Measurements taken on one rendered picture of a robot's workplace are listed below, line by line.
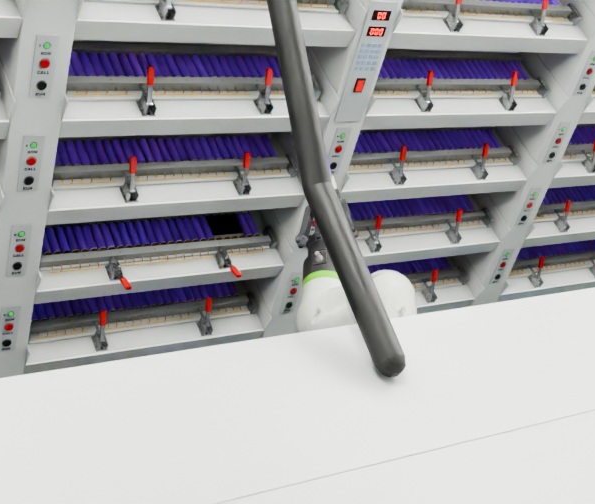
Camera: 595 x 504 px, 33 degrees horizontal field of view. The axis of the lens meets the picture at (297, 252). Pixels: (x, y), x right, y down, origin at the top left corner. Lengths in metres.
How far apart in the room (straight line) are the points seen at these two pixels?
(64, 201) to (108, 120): 0.20
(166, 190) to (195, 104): 0.20
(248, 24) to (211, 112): 0.20
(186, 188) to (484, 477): 1.53
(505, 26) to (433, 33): 0.24
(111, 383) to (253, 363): 0.11
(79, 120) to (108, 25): 0.19
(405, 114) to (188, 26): 0.63
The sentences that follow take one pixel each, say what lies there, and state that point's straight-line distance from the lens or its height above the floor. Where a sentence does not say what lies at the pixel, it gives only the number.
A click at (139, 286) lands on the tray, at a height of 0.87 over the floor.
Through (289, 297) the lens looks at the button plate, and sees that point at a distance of 2.49.
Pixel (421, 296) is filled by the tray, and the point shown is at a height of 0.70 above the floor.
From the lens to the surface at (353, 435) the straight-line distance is 0.73.
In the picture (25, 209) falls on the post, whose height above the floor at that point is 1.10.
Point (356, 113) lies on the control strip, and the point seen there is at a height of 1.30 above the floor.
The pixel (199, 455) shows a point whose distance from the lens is 0.68.
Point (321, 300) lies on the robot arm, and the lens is 1.90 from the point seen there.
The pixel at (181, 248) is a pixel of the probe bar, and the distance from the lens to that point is 2.30.
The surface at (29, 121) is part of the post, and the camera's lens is 1.93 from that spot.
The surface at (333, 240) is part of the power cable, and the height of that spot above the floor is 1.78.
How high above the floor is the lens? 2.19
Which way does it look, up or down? 32 degrees down
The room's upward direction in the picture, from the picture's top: 17 degrees clockwise
